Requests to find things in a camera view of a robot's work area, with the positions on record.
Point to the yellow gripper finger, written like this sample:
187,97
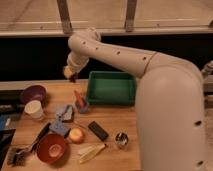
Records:
68,74

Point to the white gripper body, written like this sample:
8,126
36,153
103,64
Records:
76,62

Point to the dark red grape bunch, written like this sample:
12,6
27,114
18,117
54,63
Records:
73,78

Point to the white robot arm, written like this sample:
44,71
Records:
169,101

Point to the purple bowl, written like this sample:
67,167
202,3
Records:
34,92

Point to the red bowl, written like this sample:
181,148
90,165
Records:
51,148

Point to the green plastic bin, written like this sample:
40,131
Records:
111,88

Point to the blue grey cloth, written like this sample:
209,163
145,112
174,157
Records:
65,113

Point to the white paper cup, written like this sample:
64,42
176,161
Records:
34,109

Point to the blue sponge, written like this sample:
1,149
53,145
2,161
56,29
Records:
59,128

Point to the orange apple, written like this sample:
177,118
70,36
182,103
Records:
76,135

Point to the black rectangular block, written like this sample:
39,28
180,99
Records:
98,131

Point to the blue object at left edge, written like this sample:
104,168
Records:
5,122

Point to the small metal cup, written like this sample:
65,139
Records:
121,139

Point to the black handled brush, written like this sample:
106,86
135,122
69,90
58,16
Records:
17,156

